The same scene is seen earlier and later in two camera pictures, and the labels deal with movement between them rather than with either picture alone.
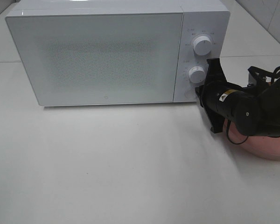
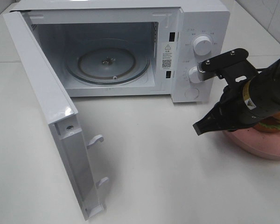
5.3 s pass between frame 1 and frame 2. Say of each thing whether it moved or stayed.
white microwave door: moved
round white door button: stayed
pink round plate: stayed
